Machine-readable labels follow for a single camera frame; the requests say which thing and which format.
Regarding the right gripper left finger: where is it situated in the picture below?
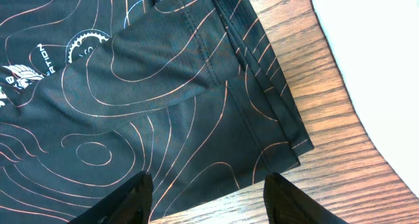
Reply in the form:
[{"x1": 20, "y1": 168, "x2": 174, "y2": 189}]
[{"x1": 69, "y1": 171, "x2": 153, "y2": 224}]

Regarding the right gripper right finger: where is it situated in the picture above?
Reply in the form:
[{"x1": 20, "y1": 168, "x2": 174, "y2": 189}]
[{"x1": 263, "y1": 173, "x2": 346, "y2": 224}]

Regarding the black printed cycling jersey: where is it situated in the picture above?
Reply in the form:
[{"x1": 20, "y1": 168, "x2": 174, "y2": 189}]
[{"x1": 1, "y1": 0, "x2": 314, "y2": 223}]

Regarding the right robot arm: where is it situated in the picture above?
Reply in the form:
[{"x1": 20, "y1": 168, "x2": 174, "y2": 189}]
[{"x1": 60, "y1": 0, "x2": 418, "y2": 223}]

